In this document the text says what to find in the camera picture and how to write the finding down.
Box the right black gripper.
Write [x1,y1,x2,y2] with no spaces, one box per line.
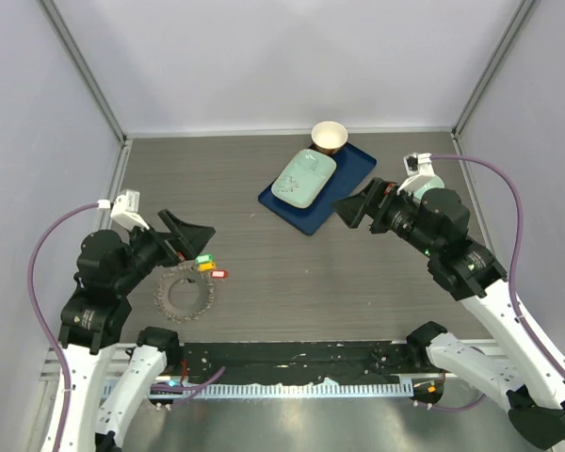
[331,177,440,258]

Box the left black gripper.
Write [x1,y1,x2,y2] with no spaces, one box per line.
[114,207,215,292]

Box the green key tag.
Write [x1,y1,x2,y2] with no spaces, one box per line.
[195,254,214,265]

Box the yellow key tag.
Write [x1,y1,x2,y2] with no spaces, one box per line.
[198,262,217,272]

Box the red key tag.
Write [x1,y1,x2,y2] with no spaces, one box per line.
[210,269,229,280]

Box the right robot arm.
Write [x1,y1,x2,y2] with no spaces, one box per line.
[332,178,565,450]

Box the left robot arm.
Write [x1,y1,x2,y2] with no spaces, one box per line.
[41,200,216,451]

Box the dark blue tray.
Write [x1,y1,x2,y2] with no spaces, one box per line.
[258,143,377,235]

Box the light green rectangular plate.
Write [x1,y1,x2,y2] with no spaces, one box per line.
[270,149,337,209]

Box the brown paper cup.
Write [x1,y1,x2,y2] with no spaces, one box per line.
[311,121,348,155]

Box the light green bowl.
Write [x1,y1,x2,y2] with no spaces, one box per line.
[413,176,445,203]

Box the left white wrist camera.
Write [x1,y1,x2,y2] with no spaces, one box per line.
[110,189,150,232]

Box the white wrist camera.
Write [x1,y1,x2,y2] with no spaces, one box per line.
[110,189,150,232]
[398,153,436,193]

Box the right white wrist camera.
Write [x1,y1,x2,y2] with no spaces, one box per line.
[398,153,436,193]

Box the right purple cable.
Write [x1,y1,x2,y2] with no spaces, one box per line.
[430,154,565,448]

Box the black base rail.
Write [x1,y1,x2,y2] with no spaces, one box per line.
[165,341,442,386]

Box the white slotted cable duct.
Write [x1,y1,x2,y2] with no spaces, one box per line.
[102,381,414,399]

